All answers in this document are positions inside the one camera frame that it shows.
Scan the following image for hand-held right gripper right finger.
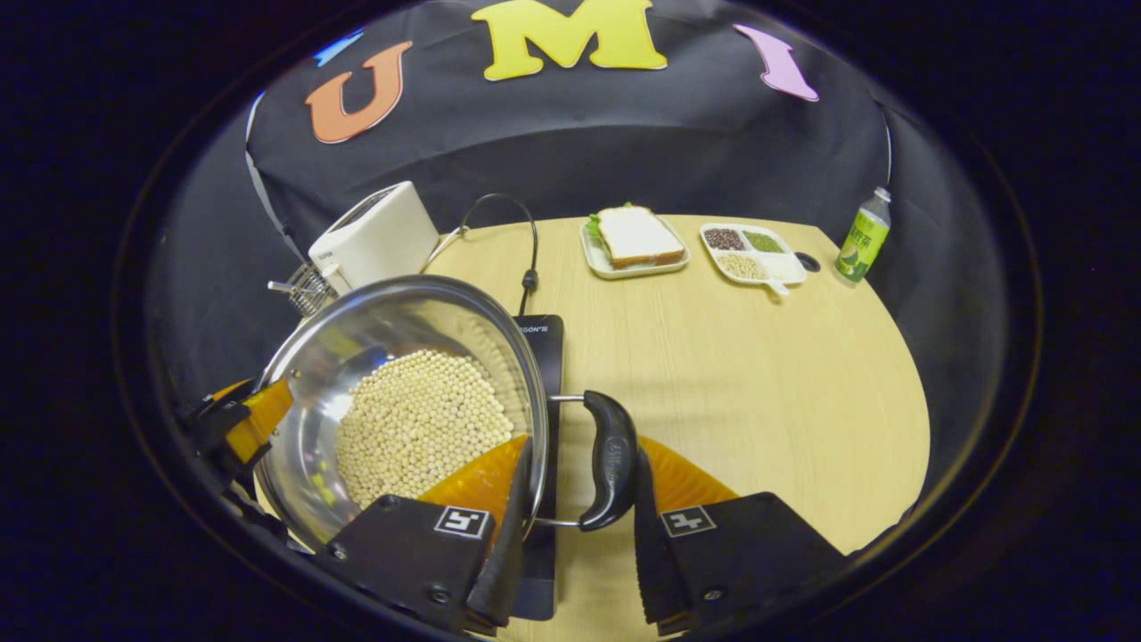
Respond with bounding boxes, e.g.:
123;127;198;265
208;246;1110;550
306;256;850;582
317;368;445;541
634;435;848;636

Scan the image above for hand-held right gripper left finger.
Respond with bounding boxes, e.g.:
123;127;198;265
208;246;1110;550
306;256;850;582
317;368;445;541
314;435;534;636

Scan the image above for stainless steel pot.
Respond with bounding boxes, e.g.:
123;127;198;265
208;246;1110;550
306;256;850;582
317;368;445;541
252;275;640;554

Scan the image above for black induction cooktop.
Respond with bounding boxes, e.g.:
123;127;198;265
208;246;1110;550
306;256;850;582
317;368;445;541
513;314;565;621

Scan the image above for soybeans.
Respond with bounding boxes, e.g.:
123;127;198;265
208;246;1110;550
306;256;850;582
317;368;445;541
335;349;516;509

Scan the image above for white toaster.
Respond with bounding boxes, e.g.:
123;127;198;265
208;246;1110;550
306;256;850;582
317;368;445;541
308;181;440;295

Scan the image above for pale sandwich plate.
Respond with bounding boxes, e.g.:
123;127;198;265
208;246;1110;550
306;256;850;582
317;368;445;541
580;214;692;281

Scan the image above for white bread sandwich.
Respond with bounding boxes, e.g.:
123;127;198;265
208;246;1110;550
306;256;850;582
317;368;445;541
586;203;686;270

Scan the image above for divided plate of grains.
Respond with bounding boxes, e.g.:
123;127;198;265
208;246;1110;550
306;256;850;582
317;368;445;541
699;221;809;297

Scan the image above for green drink bottle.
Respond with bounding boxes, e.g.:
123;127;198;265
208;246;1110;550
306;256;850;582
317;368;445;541
835;186;892;284

